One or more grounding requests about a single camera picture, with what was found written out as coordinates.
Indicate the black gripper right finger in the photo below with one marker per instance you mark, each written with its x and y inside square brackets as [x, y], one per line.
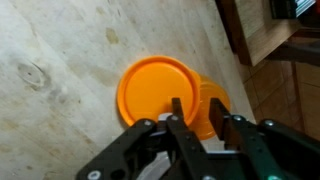
[218, 115]

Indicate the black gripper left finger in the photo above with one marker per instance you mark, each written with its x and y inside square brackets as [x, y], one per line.
[176, 106]

